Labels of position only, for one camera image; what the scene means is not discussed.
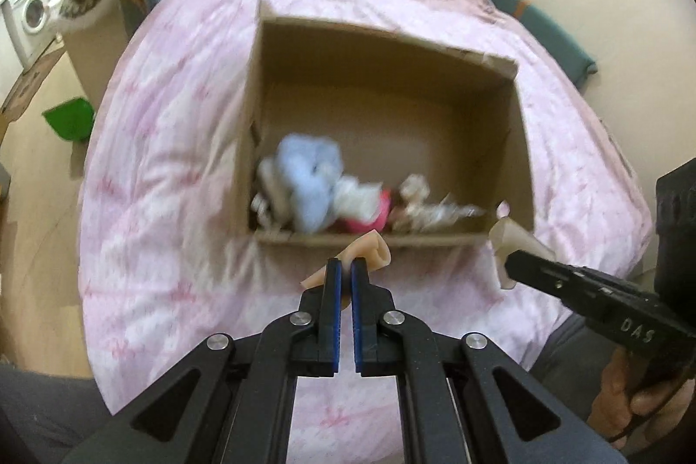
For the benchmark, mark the brown patterned floor rug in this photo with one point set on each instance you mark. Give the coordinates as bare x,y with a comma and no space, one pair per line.
27,86

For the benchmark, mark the person's right hand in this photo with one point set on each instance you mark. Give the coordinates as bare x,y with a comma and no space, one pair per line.
614,404

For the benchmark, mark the tan silicone roll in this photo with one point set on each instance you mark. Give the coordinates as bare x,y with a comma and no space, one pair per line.
370,249

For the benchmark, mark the light blue plush toy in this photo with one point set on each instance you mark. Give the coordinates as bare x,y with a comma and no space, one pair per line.
307,181

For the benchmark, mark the teal headboard cushion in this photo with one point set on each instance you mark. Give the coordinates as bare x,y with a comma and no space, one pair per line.
538,26

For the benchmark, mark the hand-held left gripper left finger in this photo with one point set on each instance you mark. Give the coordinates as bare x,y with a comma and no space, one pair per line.
336,290

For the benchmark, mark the white washing machine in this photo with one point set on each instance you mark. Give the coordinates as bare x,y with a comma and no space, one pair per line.
30,15

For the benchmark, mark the pink patterned duvet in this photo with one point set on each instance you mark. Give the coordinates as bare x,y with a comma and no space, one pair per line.
174,203

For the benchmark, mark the brown cardboard box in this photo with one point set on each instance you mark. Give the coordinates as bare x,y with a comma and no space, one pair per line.
380,116

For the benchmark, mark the person's grey trouser leg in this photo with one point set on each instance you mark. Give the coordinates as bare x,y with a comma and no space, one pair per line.
571,360
38,420

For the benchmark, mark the beige armchair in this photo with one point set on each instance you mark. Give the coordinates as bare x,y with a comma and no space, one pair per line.
90,56

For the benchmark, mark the translucent beige silicone pad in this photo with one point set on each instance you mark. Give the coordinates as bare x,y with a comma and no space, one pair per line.
514,235

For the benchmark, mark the clear plastic packet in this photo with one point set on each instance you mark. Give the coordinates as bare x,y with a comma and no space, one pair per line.
440,216

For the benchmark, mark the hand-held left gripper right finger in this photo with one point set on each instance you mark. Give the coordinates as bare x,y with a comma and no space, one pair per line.
357,290

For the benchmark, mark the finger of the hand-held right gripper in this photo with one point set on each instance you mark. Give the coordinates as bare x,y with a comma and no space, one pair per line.
544,279

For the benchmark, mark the pink round toy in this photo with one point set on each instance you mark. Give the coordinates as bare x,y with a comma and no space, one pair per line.
378,216

